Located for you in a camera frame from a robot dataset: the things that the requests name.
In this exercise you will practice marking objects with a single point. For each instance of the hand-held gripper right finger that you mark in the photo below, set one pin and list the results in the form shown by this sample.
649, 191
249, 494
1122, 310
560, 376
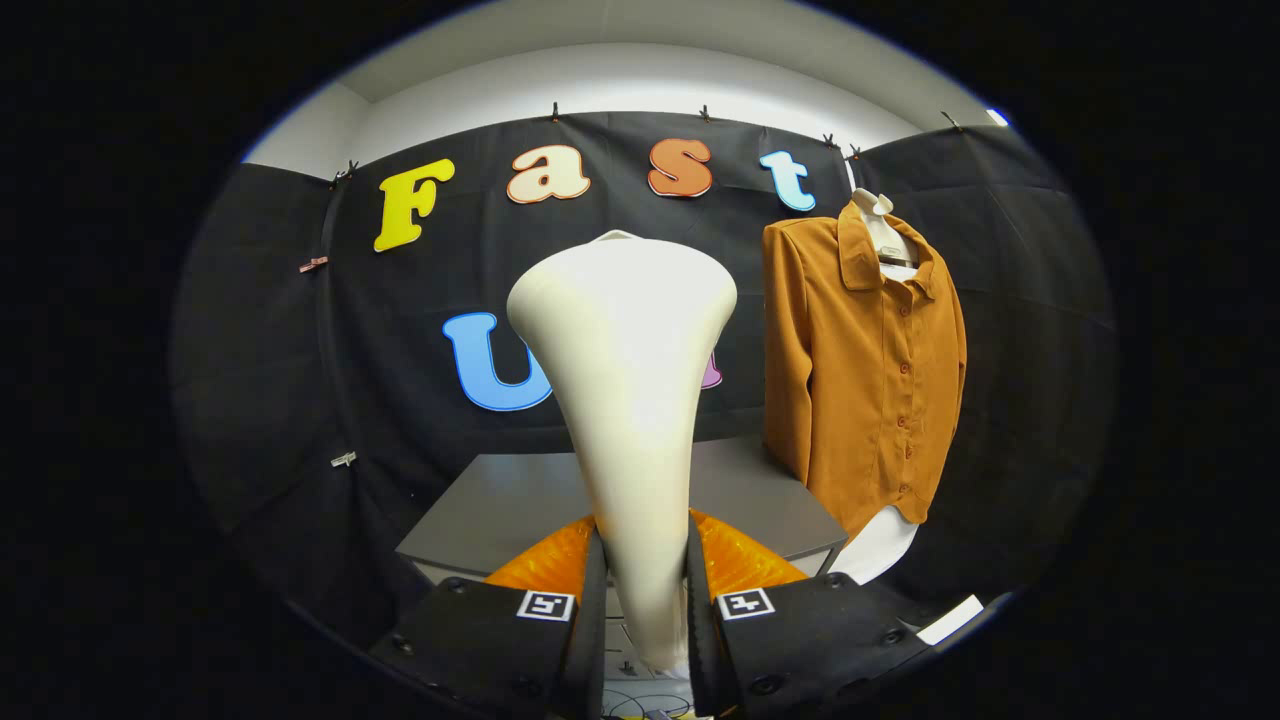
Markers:
700, 640

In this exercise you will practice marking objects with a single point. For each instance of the white clothes hanger stand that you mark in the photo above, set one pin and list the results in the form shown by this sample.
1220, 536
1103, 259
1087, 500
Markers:
880, 545

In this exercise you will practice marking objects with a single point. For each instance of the small ceiling light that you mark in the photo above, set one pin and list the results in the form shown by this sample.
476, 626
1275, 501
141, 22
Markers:
998, 117

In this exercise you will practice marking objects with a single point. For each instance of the grey cabinet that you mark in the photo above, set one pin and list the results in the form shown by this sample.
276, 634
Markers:
500, 510

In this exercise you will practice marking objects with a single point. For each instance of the orange button-up shirt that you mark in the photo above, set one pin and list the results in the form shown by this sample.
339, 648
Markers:
860, 380

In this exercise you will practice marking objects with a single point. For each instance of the small red clip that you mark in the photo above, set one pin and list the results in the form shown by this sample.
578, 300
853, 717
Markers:
313, 264

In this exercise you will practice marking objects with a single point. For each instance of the white garment steamer head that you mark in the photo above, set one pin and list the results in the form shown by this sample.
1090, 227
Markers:
625, 400

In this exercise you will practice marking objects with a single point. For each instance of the white paper sheet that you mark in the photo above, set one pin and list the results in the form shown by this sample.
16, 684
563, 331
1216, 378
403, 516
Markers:
950, 620

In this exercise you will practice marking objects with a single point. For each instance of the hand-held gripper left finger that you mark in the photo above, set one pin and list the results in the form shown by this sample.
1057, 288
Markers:
592, 640

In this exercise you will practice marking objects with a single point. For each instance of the small white clip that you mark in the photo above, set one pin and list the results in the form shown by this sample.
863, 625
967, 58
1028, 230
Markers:
343, 459

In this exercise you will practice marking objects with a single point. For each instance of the black backdrop cloth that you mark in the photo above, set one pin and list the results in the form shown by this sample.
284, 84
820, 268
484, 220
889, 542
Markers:
300, 400

